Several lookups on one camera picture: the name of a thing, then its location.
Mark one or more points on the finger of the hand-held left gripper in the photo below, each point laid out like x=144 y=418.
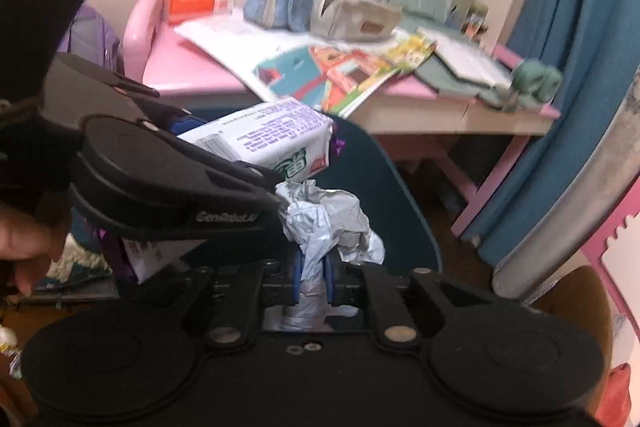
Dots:
x=250 y=179
x=187 y=122

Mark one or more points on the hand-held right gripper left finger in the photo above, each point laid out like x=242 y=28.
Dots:
x=298 y=277

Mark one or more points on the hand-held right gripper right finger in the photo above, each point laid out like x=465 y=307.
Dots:
x=330 y=279

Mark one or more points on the white purple carton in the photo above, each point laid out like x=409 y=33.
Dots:
x=270 y=132

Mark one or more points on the silver wrapper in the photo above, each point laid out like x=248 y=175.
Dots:
x=325 y=217

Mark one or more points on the dark teal bin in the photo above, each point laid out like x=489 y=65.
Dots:
x=400 y=207

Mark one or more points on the person's left hand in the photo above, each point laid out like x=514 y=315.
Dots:
x=20 y=237

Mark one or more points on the pink desk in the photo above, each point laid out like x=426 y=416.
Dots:
x=200 y=72

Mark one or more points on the white printed paper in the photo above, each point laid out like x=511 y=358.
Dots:
x=225 y=39

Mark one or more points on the teal cream zigzag quilt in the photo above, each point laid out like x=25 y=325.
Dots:
x=75 y=262

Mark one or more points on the purple grey backpack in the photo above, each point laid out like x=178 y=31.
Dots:
x=90 y=37

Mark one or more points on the colourful booklet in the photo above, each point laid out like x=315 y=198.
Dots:
x=345 y=74

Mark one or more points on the beige pouch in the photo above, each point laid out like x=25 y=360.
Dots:
x=350 y=17

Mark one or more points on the grey green notebook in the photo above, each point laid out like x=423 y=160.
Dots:
x=460 y=67

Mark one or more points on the silver tube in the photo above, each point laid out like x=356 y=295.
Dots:
x=565 y=217

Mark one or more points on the small picture cards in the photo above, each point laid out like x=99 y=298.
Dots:
x=470 y=17

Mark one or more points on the green plush roll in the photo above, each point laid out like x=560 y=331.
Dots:
x=532 y=82

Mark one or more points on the white scalloped board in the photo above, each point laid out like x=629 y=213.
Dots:
x=622 y=262

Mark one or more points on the blue curtain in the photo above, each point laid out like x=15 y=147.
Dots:
x=575 y=57

